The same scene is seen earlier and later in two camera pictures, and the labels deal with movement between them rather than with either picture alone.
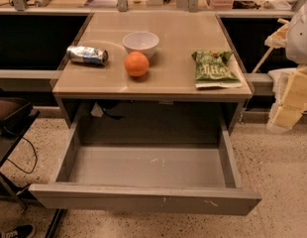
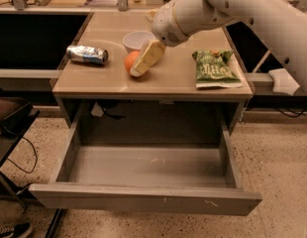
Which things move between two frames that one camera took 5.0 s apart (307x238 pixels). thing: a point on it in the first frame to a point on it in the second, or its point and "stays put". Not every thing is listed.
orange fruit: x=136 y=63 stays put
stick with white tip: x=280 y=20 stays put
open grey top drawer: x=161 y=178 stays put
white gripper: x=301 y=37 to x=165 y=26
